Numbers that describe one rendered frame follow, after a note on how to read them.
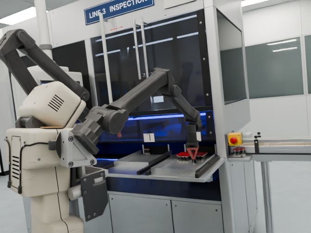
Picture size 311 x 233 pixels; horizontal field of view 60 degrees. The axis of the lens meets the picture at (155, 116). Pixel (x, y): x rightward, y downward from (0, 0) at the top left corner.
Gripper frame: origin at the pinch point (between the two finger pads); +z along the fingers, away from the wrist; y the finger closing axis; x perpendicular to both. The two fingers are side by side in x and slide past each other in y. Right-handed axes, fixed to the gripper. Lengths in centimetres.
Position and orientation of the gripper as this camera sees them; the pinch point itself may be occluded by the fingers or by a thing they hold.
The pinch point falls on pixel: (193, 157)
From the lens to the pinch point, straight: 158.7
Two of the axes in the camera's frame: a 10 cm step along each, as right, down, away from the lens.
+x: -9.6, 0.8, 2.5
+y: 2.4, -1.2, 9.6
